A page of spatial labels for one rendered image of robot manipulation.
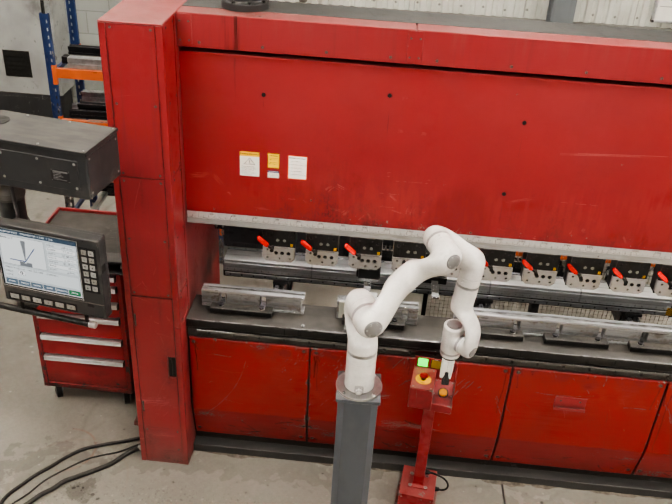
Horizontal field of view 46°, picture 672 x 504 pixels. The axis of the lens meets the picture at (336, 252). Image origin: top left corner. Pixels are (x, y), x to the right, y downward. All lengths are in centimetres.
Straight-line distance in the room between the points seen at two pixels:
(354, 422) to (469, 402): 88
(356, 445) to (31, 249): 152
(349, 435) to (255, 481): 102
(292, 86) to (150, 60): 58
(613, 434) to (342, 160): 194
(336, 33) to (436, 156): 67
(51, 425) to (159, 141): 199
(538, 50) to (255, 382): 206
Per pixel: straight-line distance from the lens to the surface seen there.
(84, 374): 465
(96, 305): 326
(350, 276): 404
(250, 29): 328
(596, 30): 351
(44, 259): 327
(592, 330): 398
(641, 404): 416
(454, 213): 354
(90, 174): 301
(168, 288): 367
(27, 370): 512
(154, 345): 388
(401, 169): 344
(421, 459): 402
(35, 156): 308
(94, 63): 551
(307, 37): 325
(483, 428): 415
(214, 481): 428
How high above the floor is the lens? 314
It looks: 31 degrees down
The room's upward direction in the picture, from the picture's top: 4 degrees clockwise
